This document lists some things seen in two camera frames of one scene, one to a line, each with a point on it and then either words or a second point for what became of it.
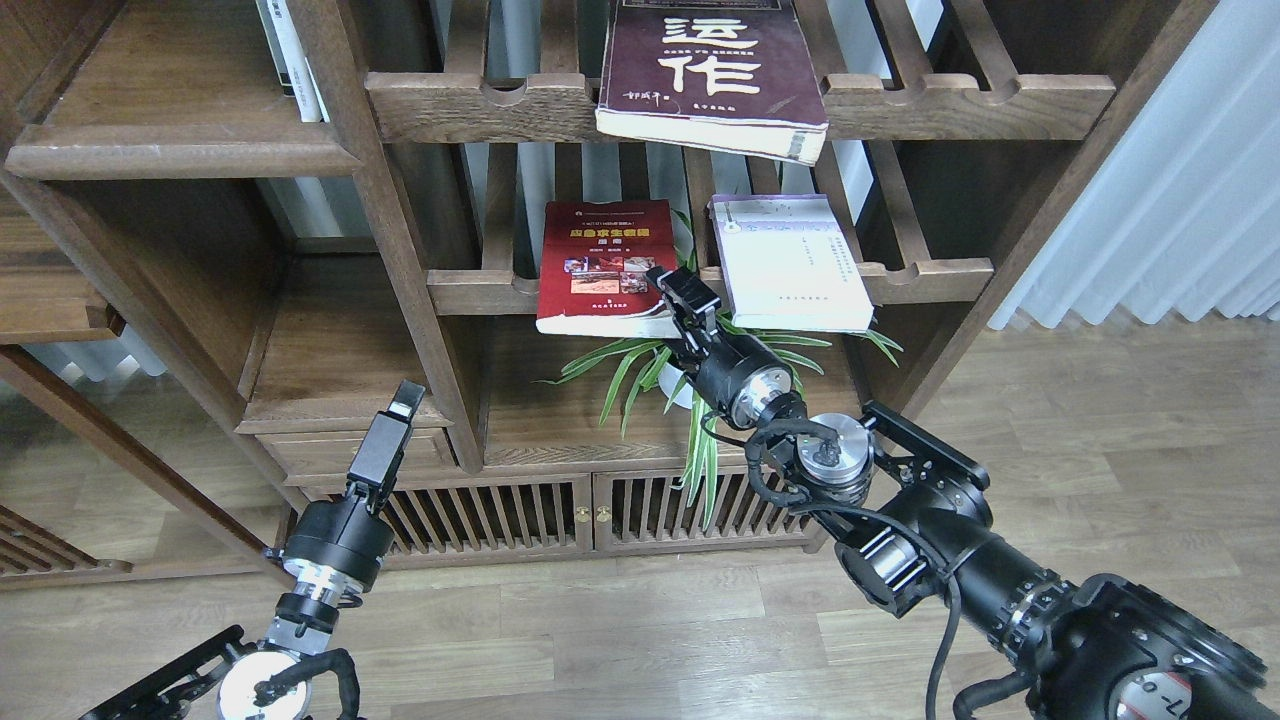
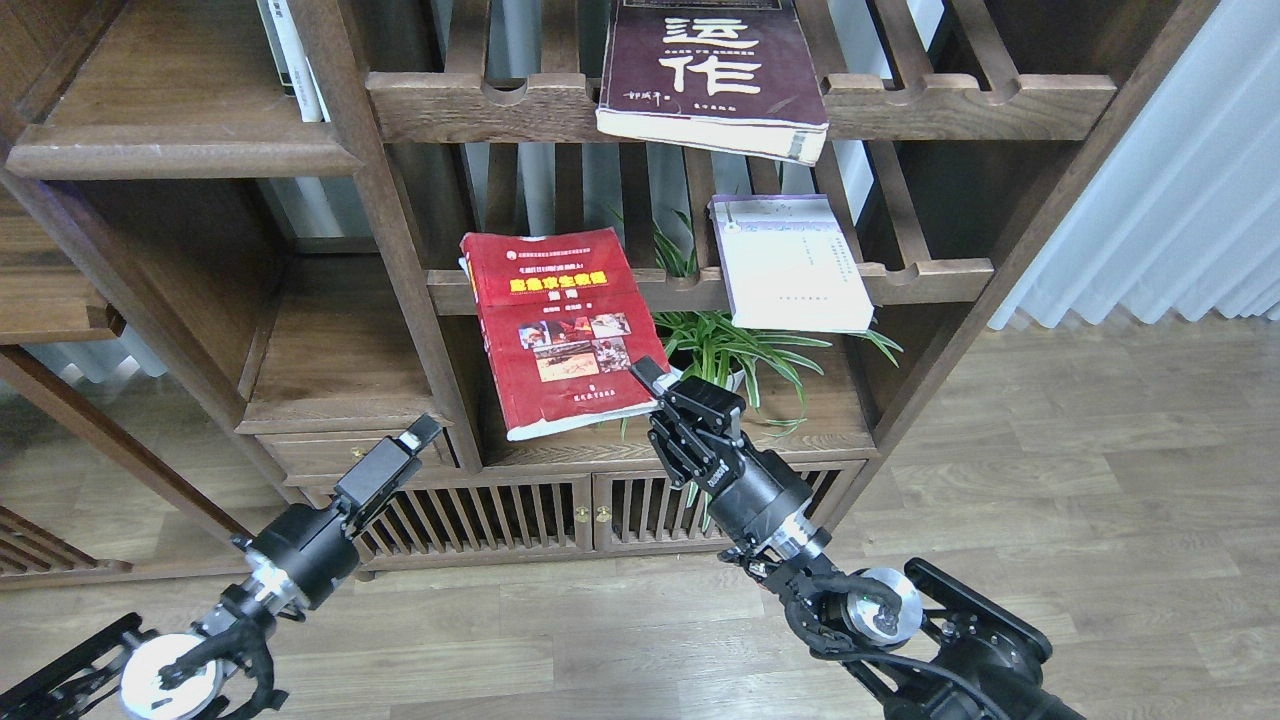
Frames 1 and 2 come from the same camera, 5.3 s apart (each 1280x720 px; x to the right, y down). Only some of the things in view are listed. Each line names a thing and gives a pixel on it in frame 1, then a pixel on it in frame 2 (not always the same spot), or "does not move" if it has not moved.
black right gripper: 742,376 -> 753,496
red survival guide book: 594,260 -> 564,322
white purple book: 786,264 does not move
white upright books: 293,68 does not move
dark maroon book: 732,77 does not move
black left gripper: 337,545 -> 299,554
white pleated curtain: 1184,211 does not move
